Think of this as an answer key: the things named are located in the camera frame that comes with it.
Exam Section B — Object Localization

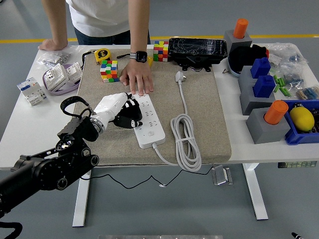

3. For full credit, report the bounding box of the person's left hand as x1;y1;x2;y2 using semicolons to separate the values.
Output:
119;59;155;97

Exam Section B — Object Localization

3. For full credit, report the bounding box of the clear bag of resistors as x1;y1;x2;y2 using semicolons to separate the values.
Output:
295;86;319;100

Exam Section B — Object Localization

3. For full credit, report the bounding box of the clear bag of blue parts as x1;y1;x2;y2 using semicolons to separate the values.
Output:
279;62;307;88

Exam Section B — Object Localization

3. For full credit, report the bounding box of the person's right hand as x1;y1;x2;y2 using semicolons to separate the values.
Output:
38;37;68;51

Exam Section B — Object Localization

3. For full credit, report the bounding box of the table control panel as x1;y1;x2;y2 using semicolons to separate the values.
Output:
278;161;318;169

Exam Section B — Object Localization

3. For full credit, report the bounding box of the orange cylinder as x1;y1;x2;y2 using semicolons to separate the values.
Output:
264;100;289;125
233;18;249;39

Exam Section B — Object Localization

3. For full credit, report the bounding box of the clear bag of screws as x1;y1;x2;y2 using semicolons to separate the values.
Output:
37;46;87;69

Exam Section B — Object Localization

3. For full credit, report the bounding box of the white power strip with cord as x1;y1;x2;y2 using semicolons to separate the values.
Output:
129;71;202;172

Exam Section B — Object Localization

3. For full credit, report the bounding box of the tall colourful puzzle cube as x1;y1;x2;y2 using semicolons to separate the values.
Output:
153;40;170;62

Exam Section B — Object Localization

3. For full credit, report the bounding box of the white table leg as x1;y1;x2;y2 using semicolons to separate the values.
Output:
243;163;269;221
72;171;92;228

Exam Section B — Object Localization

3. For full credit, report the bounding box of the grey plastic block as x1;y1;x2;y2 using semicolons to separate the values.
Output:
239;82;276;116
238;66;260;90
246;107;291;145
223;29;253;54

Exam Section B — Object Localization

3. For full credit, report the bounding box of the pale blue round base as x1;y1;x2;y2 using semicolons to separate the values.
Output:
227;56;242;78

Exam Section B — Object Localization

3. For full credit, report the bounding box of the grey-brown mat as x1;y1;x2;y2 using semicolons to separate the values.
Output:
72;48;232;167

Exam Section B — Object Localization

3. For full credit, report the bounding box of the white wall socket panel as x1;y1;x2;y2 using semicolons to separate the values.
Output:
44;63;68;90
64;62;83;84

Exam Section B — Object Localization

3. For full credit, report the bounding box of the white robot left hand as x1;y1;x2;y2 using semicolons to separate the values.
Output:
93;92;144;129

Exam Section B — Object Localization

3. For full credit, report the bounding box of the black fabric bundle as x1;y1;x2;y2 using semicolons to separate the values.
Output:
228;44;270;75

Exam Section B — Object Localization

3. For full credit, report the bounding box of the black power adapter with cord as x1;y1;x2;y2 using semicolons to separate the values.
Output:
91;99;221;189

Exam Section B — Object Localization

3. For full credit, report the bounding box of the blue plastic block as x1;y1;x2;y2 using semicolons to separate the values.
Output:
250;57;272;79
253;74;277;99

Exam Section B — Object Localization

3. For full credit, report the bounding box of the silver metal bracket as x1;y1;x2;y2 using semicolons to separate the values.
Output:
211;166;234;186

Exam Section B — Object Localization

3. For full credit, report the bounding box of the person's torso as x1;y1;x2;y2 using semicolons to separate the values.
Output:
66;0;152;45

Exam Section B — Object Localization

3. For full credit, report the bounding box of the yellow tape measure black print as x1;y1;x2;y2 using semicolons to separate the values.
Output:
81;48;112;66

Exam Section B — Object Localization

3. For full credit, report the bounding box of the white circuit breaker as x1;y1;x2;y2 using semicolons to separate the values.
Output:
16;77;48;107

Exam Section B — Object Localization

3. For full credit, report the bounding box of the yellow tape measure chrome clip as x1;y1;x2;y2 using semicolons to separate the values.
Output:
116;53;154;67

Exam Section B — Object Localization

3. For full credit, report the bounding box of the clear bag of small parts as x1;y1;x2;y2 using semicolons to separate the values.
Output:
266;42;310;68

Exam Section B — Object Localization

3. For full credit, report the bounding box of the yellow lemon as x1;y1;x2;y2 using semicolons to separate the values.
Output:
289;106;315;132

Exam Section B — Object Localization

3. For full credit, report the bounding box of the blue storage bin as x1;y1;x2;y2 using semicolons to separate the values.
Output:
280;99;319;146

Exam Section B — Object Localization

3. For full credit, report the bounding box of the black box in clear wrap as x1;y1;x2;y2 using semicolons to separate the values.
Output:
168;37;229;73

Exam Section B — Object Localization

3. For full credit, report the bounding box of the black wrist watch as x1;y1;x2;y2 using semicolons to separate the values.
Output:
129;50;148;63

